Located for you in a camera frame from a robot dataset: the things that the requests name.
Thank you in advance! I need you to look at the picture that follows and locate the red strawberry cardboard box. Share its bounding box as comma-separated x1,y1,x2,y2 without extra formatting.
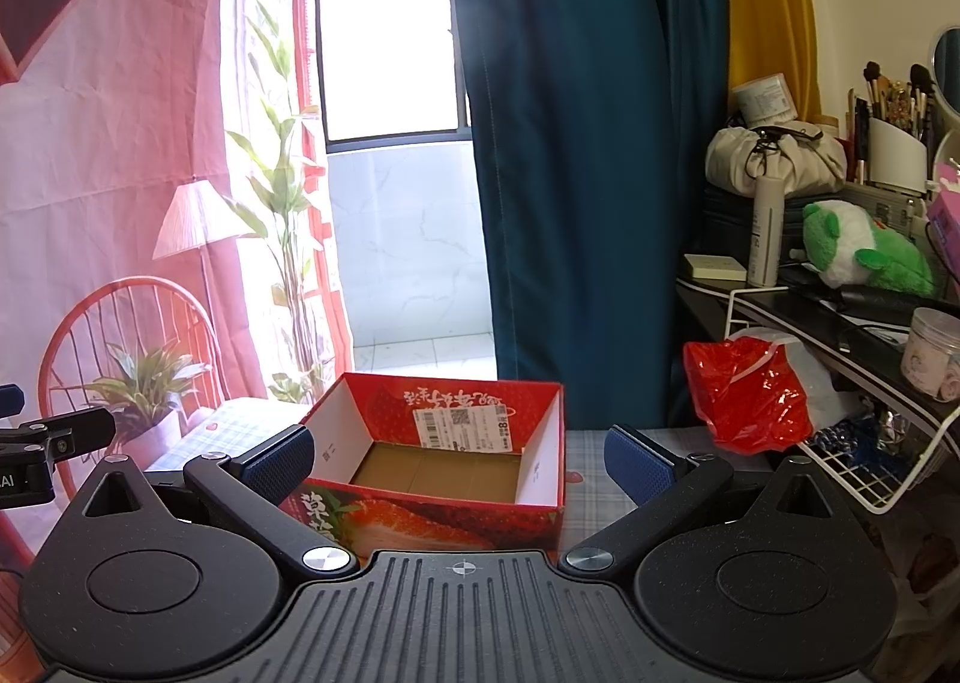
283,373,566,559

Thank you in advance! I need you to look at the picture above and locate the red plastic bag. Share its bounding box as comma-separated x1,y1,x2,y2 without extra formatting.
683,337,814,456

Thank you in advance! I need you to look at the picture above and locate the green white plush toy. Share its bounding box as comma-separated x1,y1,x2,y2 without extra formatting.
802,200,937,298

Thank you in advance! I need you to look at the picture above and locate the teal curtain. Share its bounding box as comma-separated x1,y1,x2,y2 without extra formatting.
454,0,729,429

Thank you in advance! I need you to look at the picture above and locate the white brush holder cup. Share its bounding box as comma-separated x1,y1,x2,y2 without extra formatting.
867,117,928,195

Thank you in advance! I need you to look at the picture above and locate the plaid strawberry tablecloth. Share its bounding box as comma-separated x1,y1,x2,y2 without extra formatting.
141,395,752,556

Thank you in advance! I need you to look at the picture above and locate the yellow sticky note pad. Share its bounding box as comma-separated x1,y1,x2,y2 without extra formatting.
683,254,747,283

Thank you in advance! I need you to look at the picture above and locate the clear plastic jar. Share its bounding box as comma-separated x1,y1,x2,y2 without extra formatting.
901,307,960,403

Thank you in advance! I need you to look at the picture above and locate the beige drawstring pouch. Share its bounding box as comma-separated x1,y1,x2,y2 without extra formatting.
704,121,848,197

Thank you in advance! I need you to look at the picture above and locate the white wire rack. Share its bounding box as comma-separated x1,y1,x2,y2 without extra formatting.
677,278,958,516

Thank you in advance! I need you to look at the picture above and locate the round white mirror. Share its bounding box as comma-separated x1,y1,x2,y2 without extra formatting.
931,25,960,117

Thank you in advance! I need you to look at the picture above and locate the yellow curtain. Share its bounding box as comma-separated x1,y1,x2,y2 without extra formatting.
729,0,822,121

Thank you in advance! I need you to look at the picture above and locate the white spray bottle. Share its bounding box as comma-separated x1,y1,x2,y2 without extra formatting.
747,176,784,288

